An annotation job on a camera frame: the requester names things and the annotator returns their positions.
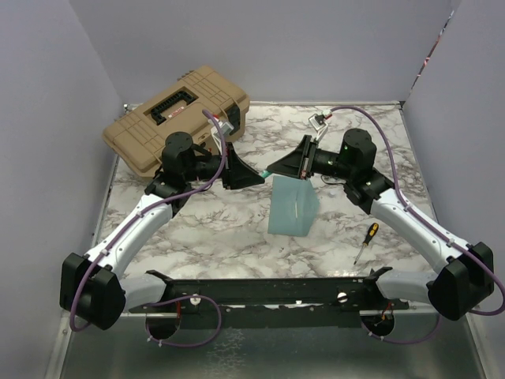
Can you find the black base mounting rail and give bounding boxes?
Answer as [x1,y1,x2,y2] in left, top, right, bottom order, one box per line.
[133,269,409,328]

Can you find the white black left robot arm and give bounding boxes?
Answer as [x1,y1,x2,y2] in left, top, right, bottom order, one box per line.
[60,132,264,331]

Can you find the light blue envelope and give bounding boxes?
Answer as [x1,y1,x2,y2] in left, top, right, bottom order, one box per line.
[267,175,320,237]

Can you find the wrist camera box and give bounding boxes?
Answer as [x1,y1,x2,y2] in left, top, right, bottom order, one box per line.
[309,111,332,143]
[208,117,234,152]

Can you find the tan plastic toolbox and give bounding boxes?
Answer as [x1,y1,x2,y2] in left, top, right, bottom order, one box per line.
[103,66,250,179]

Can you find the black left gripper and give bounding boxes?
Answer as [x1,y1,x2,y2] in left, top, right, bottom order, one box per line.
[184,141,264,189]

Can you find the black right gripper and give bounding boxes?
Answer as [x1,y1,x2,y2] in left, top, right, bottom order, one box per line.
[267,135,354,181]

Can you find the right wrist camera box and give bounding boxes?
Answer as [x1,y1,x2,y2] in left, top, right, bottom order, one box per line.
[309,111,332,143]

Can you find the yellow black screwdriver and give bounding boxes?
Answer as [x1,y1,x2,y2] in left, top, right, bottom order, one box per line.
[353,223,380,264]

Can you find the aluminium frame rail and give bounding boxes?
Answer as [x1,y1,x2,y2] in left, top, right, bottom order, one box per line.
[44,314,142,378]

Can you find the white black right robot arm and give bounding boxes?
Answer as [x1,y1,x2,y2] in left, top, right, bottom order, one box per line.
[267,129,494,321]

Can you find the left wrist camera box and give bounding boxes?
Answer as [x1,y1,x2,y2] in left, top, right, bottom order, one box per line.
[208,117,234,152]

